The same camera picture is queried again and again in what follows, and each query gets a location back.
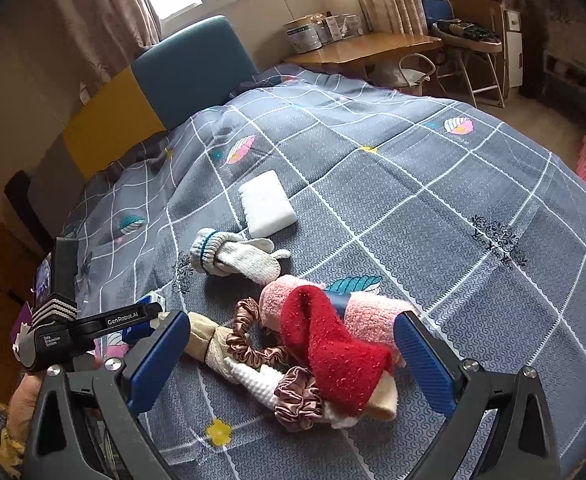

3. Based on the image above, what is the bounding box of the pink fuzzy sock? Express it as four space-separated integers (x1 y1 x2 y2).
259 275 421 368

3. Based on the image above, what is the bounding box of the wooden desk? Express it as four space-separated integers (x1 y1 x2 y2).
285 32 444 81

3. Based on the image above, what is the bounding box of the white knit sock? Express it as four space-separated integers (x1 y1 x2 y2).
223 356 359 428

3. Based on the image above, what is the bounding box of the grey knit mitten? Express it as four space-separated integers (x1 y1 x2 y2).
189 227 292 285

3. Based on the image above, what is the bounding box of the white narrow cabinet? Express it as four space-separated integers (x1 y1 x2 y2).
503 7 524 88

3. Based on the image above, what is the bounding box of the white metal folding chair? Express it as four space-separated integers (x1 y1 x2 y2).
398 52 436 96

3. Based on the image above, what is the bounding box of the large metal tin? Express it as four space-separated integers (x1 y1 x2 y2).
283 16 323 55

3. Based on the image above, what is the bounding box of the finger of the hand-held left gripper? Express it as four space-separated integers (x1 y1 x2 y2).
122 322 156 347

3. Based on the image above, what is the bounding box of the blue folding chair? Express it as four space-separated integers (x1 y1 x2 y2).
419 0 506 108

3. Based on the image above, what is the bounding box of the person's left hand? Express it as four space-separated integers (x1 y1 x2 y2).
6 370 49 441

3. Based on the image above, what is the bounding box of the dark brown satin scrunchie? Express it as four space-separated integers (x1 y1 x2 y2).
225 297 299 371

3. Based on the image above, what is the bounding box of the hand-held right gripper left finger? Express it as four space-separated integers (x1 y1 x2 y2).
23 310 191 480

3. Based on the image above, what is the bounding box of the blue and yellow headboard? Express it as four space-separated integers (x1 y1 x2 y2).
26 15 259 211

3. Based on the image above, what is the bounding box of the red fuzzy sock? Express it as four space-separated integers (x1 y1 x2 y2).
279 285 399 418

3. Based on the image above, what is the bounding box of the dark clutter bundle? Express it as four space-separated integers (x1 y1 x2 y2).
432 19 504 53

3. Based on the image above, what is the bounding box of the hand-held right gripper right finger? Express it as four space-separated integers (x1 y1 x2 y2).
393 310 561 480

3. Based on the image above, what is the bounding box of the white towel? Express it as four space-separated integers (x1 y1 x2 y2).
237 170 298 237

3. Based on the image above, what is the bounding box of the grey checked printed quilt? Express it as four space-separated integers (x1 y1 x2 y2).
56 62 586 480

